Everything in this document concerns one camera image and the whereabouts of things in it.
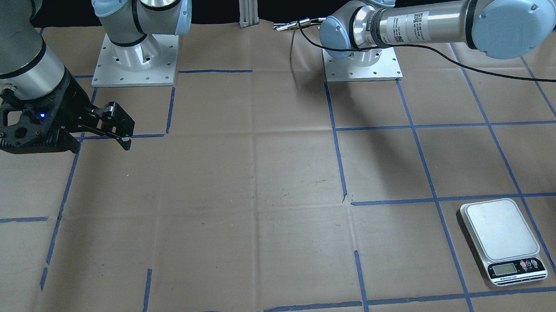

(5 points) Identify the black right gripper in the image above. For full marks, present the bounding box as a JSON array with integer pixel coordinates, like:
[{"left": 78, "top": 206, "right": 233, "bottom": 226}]
[{"left": 42, "top": 70, "right": 135, "bottom": 151}]

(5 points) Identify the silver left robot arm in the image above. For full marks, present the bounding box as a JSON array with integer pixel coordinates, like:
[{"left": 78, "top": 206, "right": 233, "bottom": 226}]
[{"left": 319, "top": 0, "right": 556, "bottom": 59}]

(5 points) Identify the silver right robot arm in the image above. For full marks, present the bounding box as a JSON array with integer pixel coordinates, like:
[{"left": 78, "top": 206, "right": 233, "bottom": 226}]
[{"left": 0, "top": 0, "right": 192, "bottom": 154}]

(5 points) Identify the silver digital kitchen scale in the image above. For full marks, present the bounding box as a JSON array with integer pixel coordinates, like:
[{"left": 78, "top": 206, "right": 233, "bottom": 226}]
[{"left": 459, "top": 198, "right": 549, "bottom": 287}]

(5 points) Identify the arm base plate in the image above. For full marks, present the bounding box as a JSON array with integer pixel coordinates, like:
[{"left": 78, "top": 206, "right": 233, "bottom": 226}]
[
  {"left": 322, "top": 48, "right": 403, "bottom": 82},
  {"left": 91, "top": 34, "right": 180, "bottom": 88}
]

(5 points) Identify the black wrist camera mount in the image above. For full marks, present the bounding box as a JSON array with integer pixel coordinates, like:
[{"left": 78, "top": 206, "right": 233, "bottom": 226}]
[{"left": 0, "top": 86, "right": 80, "bottom": 154}]

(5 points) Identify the aluminium frame post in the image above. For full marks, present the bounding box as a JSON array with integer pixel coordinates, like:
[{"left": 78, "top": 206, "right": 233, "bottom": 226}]
[{"left": 238, "top": 0, "right": 259, "bottom": 28}]

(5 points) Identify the black braided cable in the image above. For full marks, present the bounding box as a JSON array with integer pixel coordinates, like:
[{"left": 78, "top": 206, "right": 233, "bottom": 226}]
[{"left": 297, "top": 11, "right": 556, "bottom": 100}]

